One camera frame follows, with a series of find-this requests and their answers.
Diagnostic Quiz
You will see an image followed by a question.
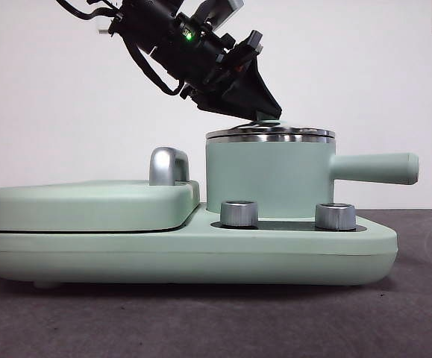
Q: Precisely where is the silver griddle cover handle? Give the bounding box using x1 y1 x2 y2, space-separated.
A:
148 147 191 186

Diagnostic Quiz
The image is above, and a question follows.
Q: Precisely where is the silver control knob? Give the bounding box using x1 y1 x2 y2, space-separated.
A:
315 202 357 230
219 200 260 227

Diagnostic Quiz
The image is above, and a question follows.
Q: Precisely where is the mint green breakfast machine base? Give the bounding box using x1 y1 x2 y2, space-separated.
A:
0 203 399 290

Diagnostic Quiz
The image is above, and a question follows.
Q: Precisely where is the mint green griddle cover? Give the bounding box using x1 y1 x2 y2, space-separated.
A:
0 180 201 232

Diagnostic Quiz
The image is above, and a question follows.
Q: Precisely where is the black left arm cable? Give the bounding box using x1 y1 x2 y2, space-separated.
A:
54 0 187 98

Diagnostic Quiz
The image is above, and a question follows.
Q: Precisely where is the mint green handled pot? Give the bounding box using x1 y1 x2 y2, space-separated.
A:
204 134 420 221

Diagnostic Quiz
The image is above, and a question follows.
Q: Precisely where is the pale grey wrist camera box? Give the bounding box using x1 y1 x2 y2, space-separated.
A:
196 0 245 29

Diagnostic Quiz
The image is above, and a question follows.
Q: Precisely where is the glass lid with green knob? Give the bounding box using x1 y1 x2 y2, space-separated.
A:
204 111 336 139

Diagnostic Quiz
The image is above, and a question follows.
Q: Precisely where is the white wall socket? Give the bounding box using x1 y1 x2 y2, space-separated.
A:
97 0 127 34

